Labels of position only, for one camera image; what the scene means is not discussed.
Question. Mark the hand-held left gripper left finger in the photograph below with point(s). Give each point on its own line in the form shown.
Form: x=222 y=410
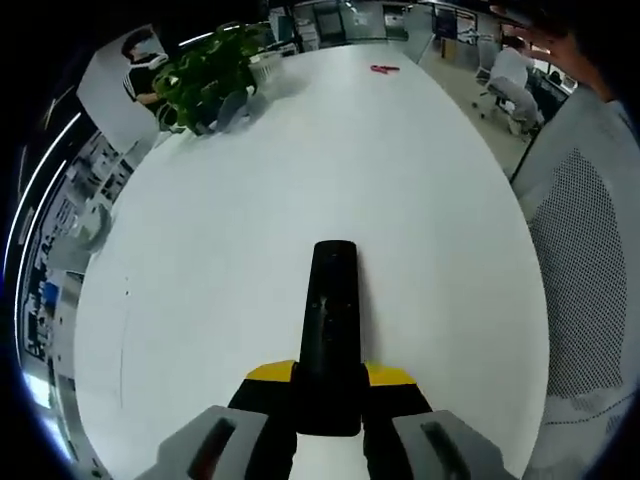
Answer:
x=220 y=435

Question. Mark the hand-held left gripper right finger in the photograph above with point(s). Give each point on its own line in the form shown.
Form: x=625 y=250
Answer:
x=440 y=440

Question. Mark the black remote control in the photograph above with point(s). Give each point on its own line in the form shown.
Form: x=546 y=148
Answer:
x=330 y=340

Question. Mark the grey office chair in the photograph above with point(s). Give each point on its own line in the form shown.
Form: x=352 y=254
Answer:
x=97 y=230

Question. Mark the grey watering can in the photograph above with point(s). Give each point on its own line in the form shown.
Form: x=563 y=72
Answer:
x=231 y=111

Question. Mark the white swivel chair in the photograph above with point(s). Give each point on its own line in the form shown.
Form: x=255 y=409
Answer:
x=492 y=97

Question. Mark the green leafy plant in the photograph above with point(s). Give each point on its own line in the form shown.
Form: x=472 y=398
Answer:
x=210 y=75

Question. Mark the white plant pot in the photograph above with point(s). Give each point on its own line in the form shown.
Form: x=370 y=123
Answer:
x=266 y=67

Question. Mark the small red clamp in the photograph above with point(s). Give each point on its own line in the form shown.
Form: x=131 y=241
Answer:
x=384 y=68

